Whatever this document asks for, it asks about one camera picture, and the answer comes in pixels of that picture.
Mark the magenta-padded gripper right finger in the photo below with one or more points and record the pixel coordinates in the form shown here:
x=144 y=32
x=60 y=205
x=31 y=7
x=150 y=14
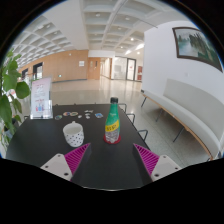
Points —
x=163 y=165

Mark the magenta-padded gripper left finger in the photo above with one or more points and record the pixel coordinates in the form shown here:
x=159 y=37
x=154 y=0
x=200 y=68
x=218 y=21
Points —
x=58 y=165

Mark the green-labelled clear drink bottle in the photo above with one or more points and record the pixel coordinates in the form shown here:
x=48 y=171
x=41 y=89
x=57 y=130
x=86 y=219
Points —
x=112 y=123

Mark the white dotted cup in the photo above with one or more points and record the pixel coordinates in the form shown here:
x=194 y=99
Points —
x=74 y=135

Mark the greenish round badge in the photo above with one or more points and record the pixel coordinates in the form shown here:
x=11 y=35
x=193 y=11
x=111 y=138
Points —
x=58 y=117

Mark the dark round badge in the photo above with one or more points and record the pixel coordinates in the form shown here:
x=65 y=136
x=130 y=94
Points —
x=66 y=114

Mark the yellowish round badge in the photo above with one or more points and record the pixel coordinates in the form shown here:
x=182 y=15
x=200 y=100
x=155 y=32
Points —
x=74 y=113

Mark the small white badge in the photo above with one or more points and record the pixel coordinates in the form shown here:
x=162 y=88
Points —
x=88 y=111
x=87 y=116

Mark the long white bench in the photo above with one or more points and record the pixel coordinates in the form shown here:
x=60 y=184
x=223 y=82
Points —
x=186 y=110

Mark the black metal chairs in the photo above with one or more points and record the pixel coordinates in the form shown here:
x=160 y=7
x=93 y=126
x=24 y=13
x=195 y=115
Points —
x=130 y=114

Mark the blue badge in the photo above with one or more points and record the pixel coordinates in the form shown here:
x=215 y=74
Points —
x=99 y=115

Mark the white acrylic sign stand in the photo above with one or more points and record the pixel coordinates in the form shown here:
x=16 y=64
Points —
x=40 y=96

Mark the green leafy potted plant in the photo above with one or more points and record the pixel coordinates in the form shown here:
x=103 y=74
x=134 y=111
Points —
x=10 y=83

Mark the glass double door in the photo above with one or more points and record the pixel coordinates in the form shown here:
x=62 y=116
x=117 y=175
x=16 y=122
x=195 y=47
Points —
x=131 y=69

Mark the dark-framed landscape picture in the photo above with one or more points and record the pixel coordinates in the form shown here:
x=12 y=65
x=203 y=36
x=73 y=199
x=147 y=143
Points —
x=195 y=46

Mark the recessed ceiling lights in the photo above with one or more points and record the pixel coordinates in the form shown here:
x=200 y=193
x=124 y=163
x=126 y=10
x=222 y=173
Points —
x=97 y=14

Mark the white wall sign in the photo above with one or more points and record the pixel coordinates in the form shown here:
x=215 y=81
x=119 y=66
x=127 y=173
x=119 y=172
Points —
x=81 y=63

